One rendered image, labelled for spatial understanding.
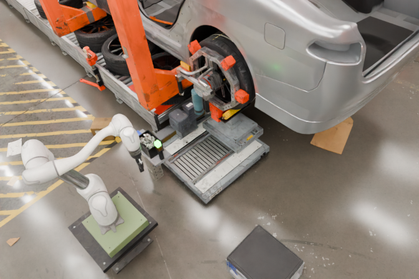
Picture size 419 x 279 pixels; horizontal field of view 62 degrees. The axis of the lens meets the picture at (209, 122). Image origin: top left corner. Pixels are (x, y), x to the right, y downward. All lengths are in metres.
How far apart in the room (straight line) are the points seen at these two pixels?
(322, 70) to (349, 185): 1.44
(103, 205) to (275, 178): 1.56
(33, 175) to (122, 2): 1.32
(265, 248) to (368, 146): 1.62
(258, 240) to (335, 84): 1.19
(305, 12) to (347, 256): 1.84
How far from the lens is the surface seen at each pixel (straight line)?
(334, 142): 3.65
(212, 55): 2.77
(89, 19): 4.88
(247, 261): 2.55
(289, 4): 2.21
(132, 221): 2.78
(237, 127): 3.39
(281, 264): 2.55
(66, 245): 3.33
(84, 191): 2.70
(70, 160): 2.25
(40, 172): 2.23
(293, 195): 3.22
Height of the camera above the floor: 2.70
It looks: 45 degrees down
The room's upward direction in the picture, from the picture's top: 7 degrees counter-clockwise
